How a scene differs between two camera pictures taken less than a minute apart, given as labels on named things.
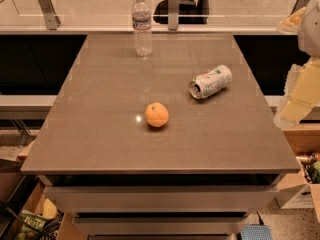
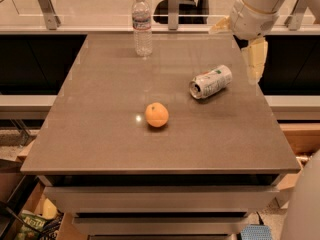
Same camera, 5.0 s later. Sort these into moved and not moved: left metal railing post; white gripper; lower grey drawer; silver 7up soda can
Moved: white gripper
Not moved: left metal railing post; silver 7up soda can; lower grey drawer
